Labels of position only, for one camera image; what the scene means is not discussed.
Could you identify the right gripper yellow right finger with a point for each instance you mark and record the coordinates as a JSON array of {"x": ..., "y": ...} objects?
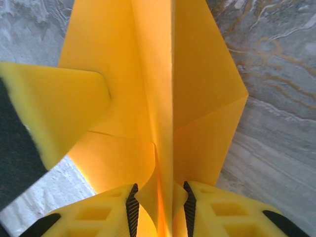
[{"x": 234, "y": 219}]

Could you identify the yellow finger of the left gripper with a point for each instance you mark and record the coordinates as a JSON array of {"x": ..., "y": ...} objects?
[{"x": 49, "y": 103}]

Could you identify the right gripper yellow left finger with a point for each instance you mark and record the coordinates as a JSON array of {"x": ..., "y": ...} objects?
[{"x": 98, "y": 217}]

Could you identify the orange paper sheet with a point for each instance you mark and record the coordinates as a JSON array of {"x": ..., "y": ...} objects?
[{"x": 192, "y": 74}]

